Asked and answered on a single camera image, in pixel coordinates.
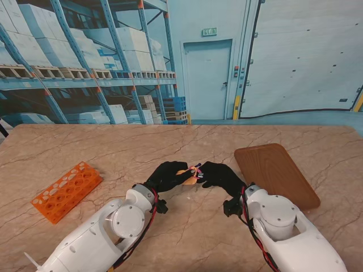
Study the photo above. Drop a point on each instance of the pink hair band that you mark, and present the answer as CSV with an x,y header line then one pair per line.
x,y
199,170

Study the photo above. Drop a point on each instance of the yellow cloth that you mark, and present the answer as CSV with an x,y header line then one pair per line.
x,y
189,181

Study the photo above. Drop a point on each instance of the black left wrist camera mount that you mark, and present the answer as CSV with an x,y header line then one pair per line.
x,y
161,206

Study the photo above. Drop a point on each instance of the brown wooden tray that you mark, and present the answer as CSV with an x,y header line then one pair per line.
x,y
280,173

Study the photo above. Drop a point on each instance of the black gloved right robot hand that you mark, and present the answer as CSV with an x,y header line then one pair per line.
x,y
224,177

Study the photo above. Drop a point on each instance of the warehouse print backdrop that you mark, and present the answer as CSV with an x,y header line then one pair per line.
x,y
198,71

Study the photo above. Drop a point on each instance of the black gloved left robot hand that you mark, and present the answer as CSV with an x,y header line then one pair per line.
x,y
166,175

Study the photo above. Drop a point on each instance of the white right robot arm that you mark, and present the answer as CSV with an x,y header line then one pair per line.
x,y
289,229

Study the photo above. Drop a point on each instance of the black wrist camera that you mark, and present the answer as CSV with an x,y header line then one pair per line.
x,y
232,208

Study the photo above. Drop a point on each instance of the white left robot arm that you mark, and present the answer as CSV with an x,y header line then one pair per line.
x,y
96,235

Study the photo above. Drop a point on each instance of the orange test tube rack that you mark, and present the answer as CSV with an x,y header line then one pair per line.
x,y
65,192

